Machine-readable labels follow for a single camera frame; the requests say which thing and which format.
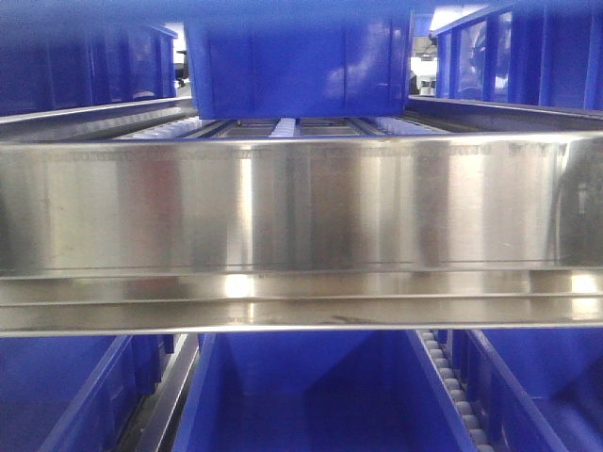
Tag blue plastic bin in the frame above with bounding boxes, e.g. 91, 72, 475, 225
184, 1, 411, 120

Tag lower middle blue bin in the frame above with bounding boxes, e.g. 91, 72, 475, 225
173, 331, 475, 451

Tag lower left metal divider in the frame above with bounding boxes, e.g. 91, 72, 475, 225
116, 334, 199, 451

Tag lower right roller track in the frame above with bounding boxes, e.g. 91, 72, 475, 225
416, 330, 494, 452

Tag lower right blue bin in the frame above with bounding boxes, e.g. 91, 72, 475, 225
442, 328, 602, 451

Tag upper right blue bin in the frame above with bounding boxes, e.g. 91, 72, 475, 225
433, 1, 602, 110

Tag lower left blue bin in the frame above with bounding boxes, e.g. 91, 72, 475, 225
1, 335, 174, 451

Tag upper left blue bin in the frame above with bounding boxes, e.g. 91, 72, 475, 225
1, 1, 176, 115

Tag stainless steel shelf rail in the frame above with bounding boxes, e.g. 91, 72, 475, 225
1, 132, 602, 336

